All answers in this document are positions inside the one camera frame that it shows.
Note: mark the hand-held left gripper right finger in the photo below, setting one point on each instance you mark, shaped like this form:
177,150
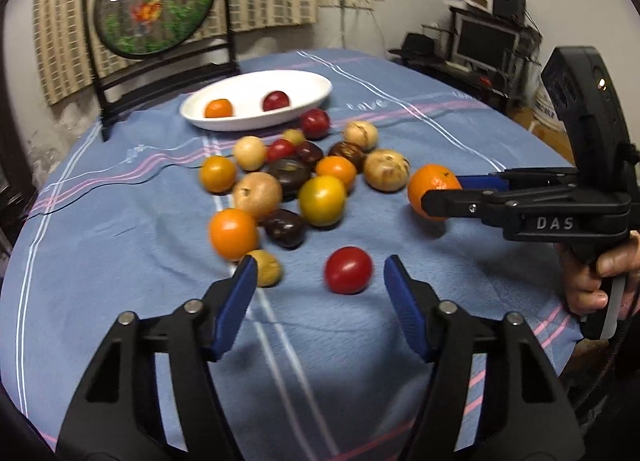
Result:
402,298

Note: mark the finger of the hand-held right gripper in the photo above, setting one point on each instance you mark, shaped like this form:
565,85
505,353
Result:
480,182
450,203

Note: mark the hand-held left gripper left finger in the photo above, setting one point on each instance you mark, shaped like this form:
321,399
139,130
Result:
240,301

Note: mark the orange mandarin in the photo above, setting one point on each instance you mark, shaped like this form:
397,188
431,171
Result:
234,235
335,173
218,109
434,180

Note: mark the small tan passion fruit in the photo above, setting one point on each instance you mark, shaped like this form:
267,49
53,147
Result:
267,268

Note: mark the red tomato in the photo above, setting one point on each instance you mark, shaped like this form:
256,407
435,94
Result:
348,270
279,149

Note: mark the dark purple passion fruit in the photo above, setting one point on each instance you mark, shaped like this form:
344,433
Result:
284,228
289,176

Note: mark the green-orange mandarin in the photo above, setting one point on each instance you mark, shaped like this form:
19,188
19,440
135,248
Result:
322,201

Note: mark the white oval plate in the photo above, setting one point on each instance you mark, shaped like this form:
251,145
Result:
300,86

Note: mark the person's right hand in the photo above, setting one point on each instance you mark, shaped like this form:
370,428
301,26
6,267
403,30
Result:
580,291

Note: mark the dark brown passion fruit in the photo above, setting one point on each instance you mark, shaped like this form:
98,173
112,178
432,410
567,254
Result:
348,155

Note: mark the black computer monitor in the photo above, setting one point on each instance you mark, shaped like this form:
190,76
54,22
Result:
485,38

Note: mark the yellow-orange persimmon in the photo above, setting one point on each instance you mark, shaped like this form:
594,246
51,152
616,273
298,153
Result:
217,174

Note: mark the blue striped tablecloth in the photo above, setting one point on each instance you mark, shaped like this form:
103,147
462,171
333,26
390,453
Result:
125,241

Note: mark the black speaker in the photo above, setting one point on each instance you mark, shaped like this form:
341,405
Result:
509,1

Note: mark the pale tan passion fruit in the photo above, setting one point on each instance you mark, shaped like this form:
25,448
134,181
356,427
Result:
249,153

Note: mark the dark red plum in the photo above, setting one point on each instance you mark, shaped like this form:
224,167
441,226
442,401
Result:
310,153

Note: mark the black hat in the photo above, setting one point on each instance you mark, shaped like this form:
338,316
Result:
417,43

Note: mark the small yellow-green plum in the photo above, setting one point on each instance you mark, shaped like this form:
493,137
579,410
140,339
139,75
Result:
293,136

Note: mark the round embroidered fish screen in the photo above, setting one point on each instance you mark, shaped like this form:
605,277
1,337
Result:
155,36

